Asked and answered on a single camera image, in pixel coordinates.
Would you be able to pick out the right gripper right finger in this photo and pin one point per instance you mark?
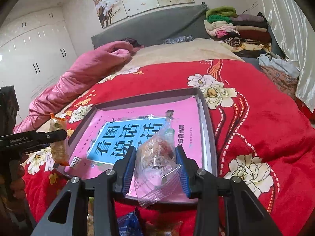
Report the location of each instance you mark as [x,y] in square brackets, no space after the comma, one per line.
[244,214]

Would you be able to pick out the red floral blanket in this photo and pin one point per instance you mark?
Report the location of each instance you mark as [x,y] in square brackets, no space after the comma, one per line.
[262,123]

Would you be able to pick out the blue snack packet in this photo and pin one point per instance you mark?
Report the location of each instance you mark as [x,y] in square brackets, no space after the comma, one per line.
[129,225]

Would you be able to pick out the pink quilt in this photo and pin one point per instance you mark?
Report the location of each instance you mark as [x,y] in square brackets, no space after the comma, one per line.
[89,69]

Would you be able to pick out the white wardrobe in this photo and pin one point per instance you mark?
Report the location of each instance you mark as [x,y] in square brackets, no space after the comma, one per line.
[36,50]

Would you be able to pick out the grey headboard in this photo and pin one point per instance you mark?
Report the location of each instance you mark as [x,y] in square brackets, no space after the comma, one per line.
[155,27]

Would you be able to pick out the dark patterned pillow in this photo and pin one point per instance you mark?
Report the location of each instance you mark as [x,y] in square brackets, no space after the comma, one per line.
[180,39]

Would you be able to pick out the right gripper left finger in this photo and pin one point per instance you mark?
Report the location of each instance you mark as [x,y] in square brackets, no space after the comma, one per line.
[68,213]

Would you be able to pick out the clear-wrapped pastry snack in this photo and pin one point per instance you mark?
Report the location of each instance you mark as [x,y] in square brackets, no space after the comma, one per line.
[156,172]

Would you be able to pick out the white satin curtain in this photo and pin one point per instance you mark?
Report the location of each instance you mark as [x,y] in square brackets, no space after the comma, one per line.
[295,36]

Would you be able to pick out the pink children's book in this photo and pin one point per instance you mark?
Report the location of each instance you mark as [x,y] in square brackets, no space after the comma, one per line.
[104,136]

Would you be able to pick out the stack of folded clothes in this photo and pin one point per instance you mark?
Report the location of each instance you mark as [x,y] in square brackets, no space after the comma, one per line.
[238,32]

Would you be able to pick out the grey shallow box tray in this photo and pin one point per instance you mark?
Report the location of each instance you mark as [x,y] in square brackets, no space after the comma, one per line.
[207,135]

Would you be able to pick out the orange-wrapped cracker pack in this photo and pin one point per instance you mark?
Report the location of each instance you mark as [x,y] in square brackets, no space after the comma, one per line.
[59,148]

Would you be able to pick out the light blue crumpled cloth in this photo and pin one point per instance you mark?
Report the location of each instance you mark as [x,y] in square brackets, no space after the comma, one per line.
[280,64]

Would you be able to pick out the beige bed sheet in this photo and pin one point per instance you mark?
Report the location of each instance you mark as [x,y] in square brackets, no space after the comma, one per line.
[198,49]

